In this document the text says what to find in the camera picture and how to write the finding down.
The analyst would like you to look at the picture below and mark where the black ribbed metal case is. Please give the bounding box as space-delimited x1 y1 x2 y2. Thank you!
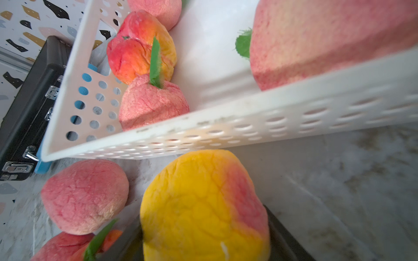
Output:
1 36 71 181

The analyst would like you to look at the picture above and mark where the red wrinkled peach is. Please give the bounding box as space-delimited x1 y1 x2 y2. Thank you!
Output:
107 10 177 85

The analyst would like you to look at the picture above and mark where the small pink peach with leaf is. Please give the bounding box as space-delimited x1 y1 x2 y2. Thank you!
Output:
119 38 190 131

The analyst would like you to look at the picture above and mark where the white perforated plastic basket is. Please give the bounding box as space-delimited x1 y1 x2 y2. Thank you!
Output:
41 1 418 161

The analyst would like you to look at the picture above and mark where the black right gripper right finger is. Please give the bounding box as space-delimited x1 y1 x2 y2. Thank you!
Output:
264 205 315 261

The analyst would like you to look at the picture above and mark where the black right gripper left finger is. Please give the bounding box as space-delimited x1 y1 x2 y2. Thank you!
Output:
98 216 144 261

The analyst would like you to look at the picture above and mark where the dark pink wrinkled peach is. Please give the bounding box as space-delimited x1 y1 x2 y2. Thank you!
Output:
30 232 94 261

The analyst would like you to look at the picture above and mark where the orange wrinkled peach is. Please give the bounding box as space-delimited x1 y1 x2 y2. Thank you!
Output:
67 219 123 261

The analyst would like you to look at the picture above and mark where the yellow peach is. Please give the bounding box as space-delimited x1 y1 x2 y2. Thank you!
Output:
140 150 271 261

